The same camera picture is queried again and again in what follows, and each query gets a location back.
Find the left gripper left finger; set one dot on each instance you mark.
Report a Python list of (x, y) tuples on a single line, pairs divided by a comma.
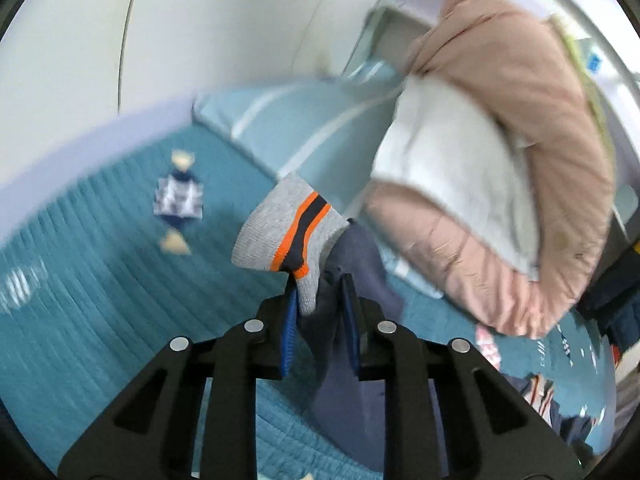
[(193, 406)]

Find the navy yellow puffer jacket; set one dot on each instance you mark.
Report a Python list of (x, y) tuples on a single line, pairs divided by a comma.
[(613, 300)]

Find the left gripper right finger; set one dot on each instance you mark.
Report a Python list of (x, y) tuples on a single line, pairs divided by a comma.
[(448, 413)]

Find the grey navy sweatshirt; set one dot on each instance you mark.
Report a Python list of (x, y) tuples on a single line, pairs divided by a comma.
[(295, 231)]

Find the teal quilted bedspread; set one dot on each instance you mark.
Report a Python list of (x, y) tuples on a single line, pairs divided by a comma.
[(88, 298)]

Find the pink puffer jacket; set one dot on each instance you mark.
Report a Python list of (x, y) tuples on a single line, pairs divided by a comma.
[(496, 178)]

